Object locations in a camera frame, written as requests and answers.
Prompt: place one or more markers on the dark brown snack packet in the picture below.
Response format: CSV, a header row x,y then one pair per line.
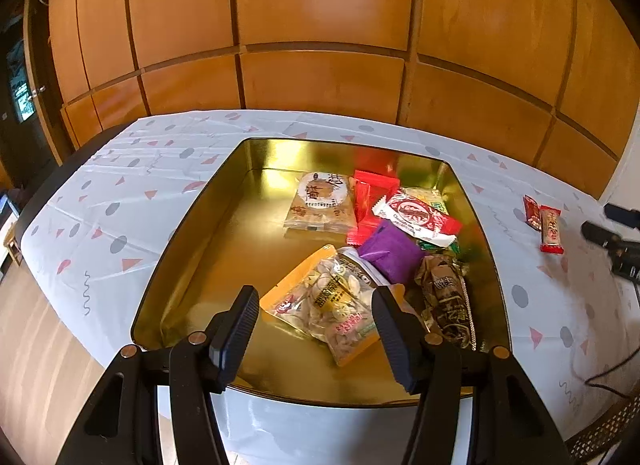
x,y
445,300

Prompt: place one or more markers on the green snack packet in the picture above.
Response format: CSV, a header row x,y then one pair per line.
x,y
440,246

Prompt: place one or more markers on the woven wicker chair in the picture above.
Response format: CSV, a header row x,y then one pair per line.
x,y
607,427

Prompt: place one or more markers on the purple snack packet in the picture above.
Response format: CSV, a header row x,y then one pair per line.
x,y
391,254

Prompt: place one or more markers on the gold tin box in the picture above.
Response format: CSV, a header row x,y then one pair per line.
x,y
250,225

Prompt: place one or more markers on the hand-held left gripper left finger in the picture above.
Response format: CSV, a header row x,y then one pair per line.
x,y
235,340

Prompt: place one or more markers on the beige cookie packet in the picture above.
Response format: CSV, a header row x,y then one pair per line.
x,y
320,202

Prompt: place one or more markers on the white printed tablecloth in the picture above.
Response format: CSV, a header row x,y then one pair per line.
x,y
125,195

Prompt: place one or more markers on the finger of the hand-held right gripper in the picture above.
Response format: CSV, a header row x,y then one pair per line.
x,y
622,214
600,236

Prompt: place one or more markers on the yellow seed packet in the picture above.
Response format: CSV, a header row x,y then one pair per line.
x,y
325,305

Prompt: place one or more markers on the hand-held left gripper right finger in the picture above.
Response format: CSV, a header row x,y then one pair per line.
x,y
397,340

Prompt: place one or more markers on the wooden wardrobe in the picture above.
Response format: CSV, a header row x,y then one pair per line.
x,y
325,20

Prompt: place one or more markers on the red and white wafer packet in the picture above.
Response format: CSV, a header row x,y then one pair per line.
x,y
417,215

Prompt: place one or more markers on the plain red snack packet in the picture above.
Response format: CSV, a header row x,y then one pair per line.
x,y
365,217
380,180

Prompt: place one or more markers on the dark red snack bar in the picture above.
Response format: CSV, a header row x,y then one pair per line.
x,y
531,212

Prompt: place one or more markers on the red and beige snack bar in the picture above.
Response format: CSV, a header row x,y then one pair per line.
x,y
551,231

